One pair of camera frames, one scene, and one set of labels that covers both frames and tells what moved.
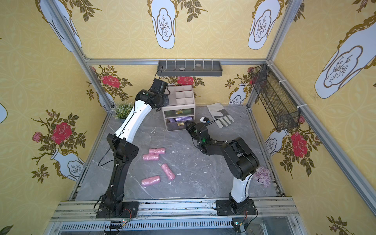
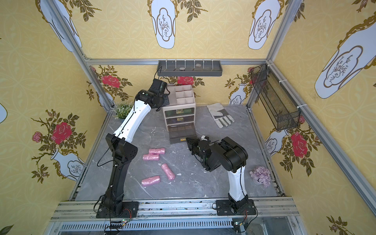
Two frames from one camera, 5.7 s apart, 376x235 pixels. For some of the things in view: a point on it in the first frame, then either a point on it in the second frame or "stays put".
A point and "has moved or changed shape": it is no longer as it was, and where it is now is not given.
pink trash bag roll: x=153 y=157 stays put
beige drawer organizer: x=181 y=108 has moved or changed shape
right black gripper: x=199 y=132 -> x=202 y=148
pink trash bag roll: x=171 y=175 stays put
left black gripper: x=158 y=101 stays put
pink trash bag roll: x=150 y=180 stays put
